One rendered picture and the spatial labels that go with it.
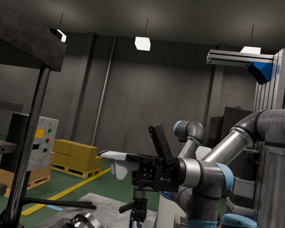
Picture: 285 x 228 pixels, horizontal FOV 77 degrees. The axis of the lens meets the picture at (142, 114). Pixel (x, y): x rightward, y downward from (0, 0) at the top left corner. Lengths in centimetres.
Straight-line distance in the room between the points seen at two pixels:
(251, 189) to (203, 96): 628
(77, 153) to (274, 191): 480
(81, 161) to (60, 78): 479
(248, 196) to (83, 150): 443
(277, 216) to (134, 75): 715
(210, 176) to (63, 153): 507
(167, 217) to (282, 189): 251
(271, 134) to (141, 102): 666
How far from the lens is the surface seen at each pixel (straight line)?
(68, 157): 538
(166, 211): 308
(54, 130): 167
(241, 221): 82
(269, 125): 72
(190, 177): 49
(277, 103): 103
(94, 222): 131
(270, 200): 72
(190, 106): 708
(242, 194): 108
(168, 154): 47
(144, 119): 709
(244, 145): 75
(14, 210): 145
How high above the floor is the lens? 153
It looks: 5 degrees up
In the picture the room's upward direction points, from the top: 11 degrees clockwise
